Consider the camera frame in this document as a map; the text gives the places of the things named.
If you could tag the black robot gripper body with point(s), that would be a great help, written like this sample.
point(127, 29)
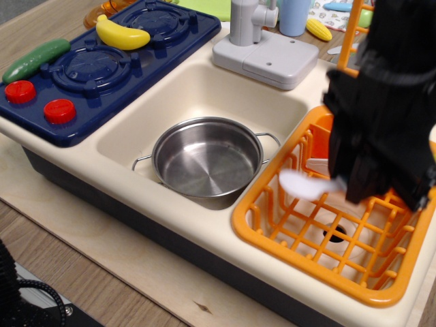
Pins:
point(392, 99)

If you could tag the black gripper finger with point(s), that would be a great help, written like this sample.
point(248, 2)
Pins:
point(366, 179)
point(342, 147)

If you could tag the white spoon blue handle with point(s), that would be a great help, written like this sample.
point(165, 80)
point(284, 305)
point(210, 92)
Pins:
point(308, 188)

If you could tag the stainless steel pan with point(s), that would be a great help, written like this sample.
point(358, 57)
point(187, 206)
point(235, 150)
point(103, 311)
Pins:
point(209, 160)

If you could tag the orange plastic dish rack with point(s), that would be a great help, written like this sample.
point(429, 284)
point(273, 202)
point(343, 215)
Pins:
point(367, 251)

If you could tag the grey toy faucet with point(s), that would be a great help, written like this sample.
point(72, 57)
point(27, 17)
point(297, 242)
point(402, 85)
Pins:
point(268, 57)

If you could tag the yellow toy corn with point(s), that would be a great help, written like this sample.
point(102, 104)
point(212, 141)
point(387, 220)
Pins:
point(317, 29)

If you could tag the blue utensil in background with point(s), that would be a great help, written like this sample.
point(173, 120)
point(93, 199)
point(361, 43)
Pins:
point(338, 7)

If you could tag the light blue plastic cup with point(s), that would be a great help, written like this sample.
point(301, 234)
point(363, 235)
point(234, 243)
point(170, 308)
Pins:
point(293, 15)

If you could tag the green cloth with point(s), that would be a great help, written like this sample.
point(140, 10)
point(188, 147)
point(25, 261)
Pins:
point(218, 8)

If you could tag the yellow toy banana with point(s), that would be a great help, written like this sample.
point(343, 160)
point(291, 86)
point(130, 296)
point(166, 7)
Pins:
point(118, 36)

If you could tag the orange transparent lid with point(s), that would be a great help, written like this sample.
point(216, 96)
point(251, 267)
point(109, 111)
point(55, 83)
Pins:
point(108, 8)

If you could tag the navy blue toy stove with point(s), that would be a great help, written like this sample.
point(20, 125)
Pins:
point(102, 80)

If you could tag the red stove knob right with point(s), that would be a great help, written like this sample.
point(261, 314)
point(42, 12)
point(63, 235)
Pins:
point(59, 111)

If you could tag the red stove knob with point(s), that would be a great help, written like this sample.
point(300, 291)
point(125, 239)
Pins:
point(59, 111)
point(20, 92)

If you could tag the green toy cucumber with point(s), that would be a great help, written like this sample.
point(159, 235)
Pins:
point(29, 64)

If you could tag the red stove knob left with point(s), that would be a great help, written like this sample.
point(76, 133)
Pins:
point(20, 92)

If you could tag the white toy knife yellow handle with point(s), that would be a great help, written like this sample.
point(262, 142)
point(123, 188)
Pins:
point(318, 168)

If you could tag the orange wire basket background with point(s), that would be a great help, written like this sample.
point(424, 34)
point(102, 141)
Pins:
point(353, 30)

